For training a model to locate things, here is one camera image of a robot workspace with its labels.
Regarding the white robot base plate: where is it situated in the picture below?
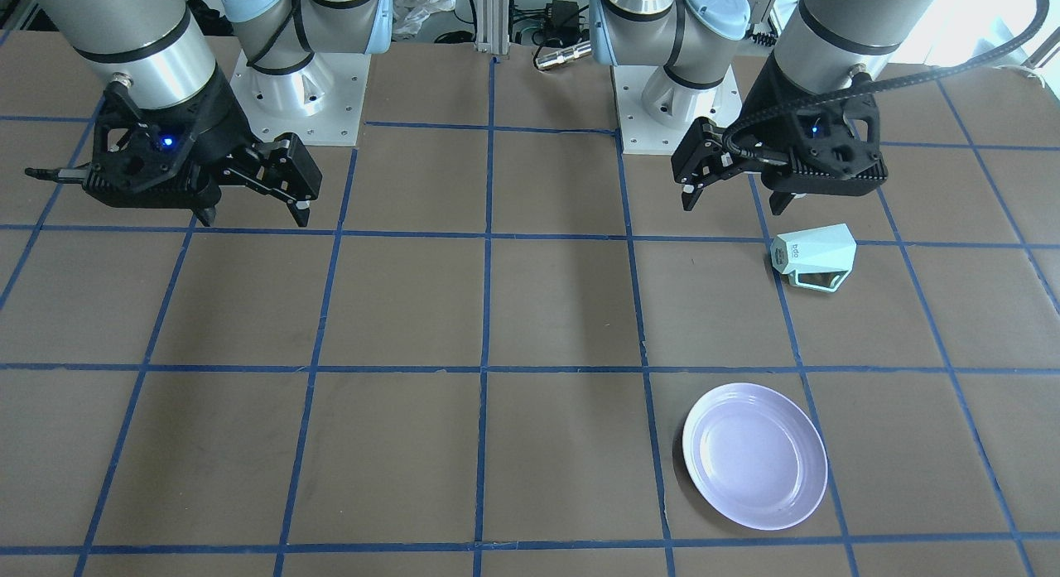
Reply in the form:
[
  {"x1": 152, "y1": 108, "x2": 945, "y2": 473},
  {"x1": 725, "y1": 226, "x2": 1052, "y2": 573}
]
[
  {"x1": 612, "y1": 65, "x2": 742, "y2": 156},
  {"x1": 230, "y1": 53, "x2": 372, "y2": 147}
]

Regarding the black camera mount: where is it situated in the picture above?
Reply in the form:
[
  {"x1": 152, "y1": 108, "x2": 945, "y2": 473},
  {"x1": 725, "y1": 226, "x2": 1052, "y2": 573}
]
[
  {"x1": 24, "y1": 78, "x2": 222, "y2": 210},
  {"x1": 754, "y1": 94, "x2": 889, "y2": 197}
]

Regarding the mint green hexagonal cup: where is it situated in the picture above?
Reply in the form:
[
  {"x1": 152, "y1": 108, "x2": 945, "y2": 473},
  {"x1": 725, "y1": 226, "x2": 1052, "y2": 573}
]
[{"x1": 769, "y1": 224, "x2": 858, "y2": 293}]

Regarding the black gripper body, image-left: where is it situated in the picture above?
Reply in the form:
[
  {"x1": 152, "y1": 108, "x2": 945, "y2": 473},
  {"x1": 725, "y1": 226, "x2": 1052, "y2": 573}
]
[{"x1": 190, "y1": 65, "x2": 292, "y2": 199}]

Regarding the black power adapter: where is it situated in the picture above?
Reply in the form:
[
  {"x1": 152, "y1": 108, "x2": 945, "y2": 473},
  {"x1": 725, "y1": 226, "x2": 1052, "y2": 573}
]
[{"x1": 542, "y1": 0, "x2": 581, "y2": 35}]

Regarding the metal cylinder connector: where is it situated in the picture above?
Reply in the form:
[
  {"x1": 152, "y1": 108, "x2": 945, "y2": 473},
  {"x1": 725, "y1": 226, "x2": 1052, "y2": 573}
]
[{"x1": 533, "y1": 41, "x2": 593, "y2": 72}]

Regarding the black corrugated cable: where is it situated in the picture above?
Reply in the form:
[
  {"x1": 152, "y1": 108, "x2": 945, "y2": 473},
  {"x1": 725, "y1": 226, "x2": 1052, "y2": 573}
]
[{"x1": 722, "y1": 0, "x2": 1052, "y2": 160}]

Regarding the black gripper body, image-right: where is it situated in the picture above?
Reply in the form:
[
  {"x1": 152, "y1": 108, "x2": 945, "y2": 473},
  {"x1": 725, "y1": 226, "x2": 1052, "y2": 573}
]
[{"x1": 704, "y1": 55, "x2": 800, "y2": 189}]

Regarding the lavender plate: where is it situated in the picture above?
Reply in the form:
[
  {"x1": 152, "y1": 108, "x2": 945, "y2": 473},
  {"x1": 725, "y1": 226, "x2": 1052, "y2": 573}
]
[{"x1": 679, "y1": 383, "x2": 829, "y2": 531}]

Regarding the aluminium frame post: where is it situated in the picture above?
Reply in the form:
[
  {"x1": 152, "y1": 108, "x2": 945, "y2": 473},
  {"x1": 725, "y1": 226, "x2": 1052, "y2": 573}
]
[{"x1": 474, "y1": 0, "x2": 511, "y2": 59}]

